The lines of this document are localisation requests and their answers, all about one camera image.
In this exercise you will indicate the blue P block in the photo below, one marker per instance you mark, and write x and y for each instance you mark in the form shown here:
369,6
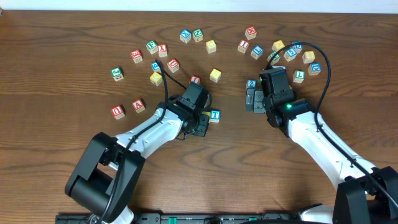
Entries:
155,67

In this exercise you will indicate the red I block lower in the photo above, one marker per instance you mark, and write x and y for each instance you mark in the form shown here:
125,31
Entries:
195,79

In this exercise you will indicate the red A block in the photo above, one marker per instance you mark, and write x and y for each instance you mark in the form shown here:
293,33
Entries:
138,106

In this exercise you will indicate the blue D block far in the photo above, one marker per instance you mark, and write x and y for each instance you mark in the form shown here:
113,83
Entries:
297,46

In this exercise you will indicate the yellow G block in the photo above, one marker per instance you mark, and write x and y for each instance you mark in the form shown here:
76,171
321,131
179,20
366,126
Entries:
156,79

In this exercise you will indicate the red U block lower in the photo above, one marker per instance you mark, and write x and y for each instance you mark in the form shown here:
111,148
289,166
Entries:
118,112

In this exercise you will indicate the blue L block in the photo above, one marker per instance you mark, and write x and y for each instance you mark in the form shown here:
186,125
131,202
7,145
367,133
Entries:
257,51

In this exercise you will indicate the red I block upper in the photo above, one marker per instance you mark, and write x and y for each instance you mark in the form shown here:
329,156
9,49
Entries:
243,46

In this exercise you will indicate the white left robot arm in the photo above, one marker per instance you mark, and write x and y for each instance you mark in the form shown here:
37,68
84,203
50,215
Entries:
107,173

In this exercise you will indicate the red i block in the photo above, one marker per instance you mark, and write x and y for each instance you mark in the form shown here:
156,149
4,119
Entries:
195,79
243,46

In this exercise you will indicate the green F block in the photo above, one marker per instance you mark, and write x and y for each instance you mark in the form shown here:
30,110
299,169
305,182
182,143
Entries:
152,46

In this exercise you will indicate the red block far left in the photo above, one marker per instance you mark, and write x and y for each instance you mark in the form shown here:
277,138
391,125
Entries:
136,56

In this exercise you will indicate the red u block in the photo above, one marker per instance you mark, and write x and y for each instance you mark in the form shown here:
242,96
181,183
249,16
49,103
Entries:
118,112
173,65

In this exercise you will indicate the green N block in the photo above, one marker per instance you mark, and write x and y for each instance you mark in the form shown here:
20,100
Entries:
197,35

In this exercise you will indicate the blue D block right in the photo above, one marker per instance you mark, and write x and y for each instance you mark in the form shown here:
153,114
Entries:
314,69

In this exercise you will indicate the blue X block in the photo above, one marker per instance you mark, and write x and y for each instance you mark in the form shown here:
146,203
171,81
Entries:
185,36

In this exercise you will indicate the green Z block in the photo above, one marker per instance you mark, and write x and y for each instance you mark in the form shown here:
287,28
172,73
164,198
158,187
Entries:
273,58

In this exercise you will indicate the red U block upper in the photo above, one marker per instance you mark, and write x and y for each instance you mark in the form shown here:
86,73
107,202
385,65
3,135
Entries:
173,65

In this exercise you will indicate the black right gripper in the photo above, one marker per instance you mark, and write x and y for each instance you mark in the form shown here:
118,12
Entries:
254,101

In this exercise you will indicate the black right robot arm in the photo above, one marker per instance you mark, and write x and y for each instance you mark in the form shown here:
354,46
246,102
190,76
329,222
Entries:
364,193

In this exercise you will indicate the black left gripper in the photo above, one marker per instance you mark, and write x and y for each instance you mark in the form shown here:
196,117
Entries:
201,125

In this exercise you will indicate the blue 2 block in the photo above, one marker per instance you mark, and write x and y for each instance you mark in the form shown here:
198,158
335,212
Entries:
251,84

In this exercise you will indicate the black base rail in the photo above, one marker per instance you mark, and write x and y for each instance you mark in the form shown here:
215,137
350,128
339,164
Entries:
155,218

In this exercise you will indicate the yellow 8 block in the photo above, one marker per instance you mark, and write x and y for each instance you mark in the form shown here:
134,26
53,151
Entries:
308,57

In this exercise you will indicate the red Y block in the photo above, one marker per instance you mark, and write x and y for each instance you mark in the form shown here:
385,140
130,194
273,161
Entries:
162,50

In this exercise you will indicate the blue 5 block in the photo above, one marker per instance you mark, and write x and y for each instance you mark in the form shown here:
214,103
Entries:
290,54

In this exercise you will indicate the yellow block with ball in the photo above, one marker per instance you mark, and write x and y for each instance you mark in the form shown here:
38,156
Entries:
277,45

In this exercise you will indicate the blue T block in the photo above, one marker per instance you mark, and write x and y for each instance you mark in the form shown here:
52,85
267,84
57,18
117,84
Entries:
215,116

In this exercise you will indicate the blue d block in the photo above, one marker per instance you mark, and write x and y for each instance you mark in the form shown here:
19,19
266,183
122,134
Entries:
297,46
314,69

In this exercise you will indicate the green J block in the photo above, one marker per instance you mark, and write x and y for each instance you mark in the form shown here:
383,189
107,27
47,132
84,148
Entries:
117,74

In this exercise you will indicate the green 7 block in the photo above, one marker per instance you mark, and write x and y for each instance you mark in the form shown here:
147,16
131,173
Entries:
299,76

